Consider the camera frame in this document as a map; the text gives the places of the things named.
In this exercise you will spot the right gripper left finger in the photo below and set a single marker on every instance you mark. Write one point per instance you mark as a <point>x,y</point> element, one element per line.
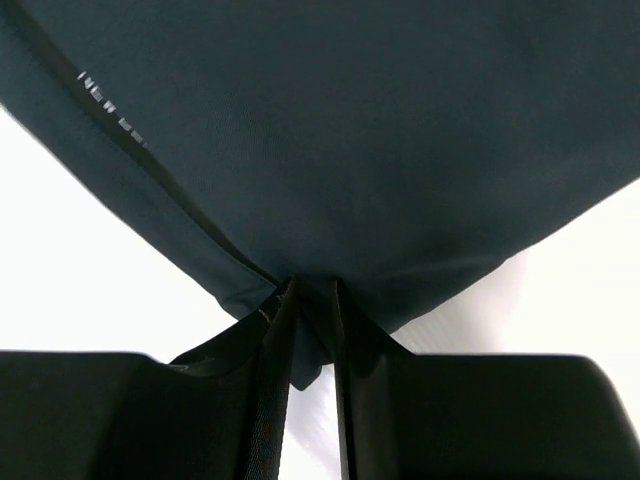
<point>215,412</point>

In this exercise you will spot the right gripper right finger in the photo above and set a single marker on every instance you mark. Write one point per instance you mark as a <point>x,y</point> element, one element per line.
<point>472,416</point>

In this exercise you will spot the dark navy shorts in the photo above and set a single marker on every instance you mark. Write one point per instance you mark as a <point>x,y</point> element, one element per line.
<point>407,148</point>

